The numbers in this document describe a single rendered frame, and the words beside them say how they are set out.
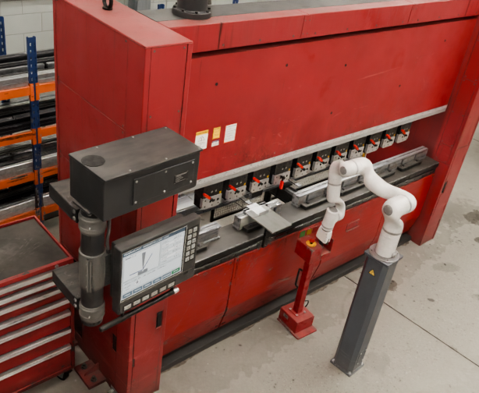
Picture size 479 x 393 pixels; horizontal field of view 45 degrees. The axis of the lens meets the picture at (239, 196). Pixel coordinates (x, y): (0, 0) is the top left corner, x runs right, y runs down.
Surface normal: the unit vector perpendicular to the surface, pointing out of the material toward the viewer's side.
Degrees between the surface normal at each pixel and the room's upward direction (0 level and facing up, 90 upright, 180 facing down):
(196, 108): 90
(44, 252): 0
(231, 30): 90
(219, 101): 90
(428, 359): 0
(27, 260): 0
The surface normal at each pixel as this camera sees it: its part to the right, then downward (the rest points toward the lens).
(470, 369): 0.14, -0.84
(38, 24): 0.69, 0.46
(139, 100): -0.75, 0.26
